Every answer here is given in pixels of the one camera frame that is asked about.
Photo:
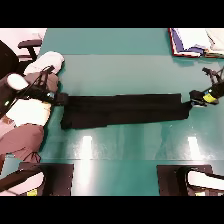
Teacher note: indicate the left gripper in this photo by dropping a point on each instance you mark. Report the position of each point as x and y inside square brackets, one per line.
[61, 99]

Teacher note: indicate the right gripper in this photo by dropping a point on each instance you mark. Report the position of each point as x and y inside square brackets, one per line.
[197, 97]

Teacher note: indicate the black garment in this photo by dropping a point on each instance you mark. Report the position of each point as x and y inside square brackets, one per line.
[123, 110]

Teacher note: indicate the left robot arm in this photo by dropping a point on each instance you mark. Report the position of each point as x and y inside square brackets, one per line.
[36, 92]

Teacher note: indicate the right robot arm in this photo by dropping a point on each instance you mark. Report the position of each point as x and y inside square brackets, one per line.
[213, 93]

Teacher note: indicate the grey-brown garment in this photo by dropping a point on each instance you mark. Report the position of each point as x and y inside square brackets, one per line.
[53, 81]

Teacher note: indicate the white garment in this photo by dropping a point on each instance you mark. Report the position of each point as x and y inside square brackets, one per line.
[46, 61]
[28, 111]
[193, 37]

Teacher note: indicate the purple garment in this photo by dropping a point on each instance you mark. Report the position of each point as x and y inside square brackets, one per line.
[191, 51]

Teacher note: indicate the cream garment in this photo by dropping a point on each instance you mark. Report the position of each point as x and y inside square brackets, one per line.
[216, 40]

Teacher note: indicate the black office chair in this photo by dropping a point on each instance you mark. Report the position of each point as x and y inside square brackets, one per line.
[8, 58]

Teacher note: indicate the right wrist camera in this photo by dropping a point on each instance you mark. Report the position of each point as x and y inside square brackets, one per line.
[210, 73]

